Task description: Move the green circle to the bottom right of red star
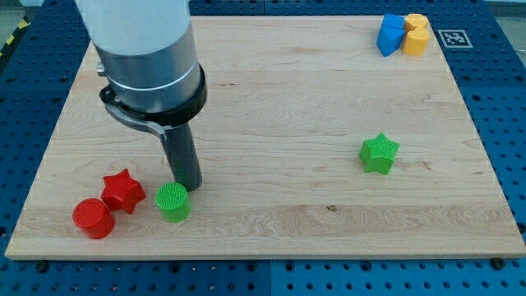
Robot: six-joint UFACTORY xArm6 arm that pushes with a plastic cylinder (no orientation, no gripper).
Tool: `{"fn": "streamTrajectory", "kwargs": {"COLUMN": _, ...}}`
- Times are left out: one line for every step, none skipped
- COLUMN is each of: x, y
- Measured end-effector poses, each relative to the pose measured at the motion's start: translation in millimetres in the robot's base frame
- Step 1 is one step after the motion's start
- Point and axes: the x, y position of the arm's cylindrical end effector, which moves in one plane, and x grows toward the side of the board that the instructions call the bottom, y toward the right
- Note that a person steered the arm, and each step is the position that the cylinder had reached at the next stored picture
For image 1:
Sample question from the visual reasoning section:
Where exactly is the green cylinder block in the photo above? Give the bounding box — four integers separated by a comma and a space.
155, 183, 191, 223

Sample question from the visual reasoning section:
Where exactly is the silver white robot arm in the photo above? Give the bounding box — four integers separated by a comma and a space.
75, 0, 206, 141

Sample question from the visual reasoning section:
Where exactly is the green star block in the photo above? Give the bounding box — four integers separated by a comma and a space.
359, 133, 400, 175

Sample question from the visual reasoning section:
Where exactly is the red star block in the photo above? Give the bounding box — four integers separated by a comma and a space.
101, 169, 146, 215

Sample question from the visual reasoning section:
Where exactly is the light wooden board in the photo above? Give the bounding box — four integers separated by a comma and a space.
6, 16, 525, 261

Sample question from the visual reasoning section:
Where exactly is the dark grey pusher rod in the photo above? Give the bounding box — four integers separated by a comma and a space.
161, 123, 202, 192

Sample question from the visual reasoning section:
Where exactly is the blue angular block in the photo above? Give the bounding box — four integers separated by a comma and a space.
376, 14, 405, 57

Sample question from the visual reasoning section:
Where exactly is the red cylinder block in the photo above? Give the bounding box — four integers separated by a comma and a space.
72, 198, 115, 239

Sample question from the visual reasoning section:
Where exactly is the yellow heart block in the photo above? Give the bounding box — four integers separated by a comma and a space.
401, 13, 430, 56

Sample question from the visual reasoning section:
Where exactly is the white fiducial marker tag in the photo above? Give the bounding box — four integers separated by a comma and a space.
437, 29, 473, 49

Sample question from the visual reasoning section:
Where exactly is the black yellow hazard tape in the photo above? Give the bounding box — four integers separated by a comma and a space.
1, 15, 31, 59

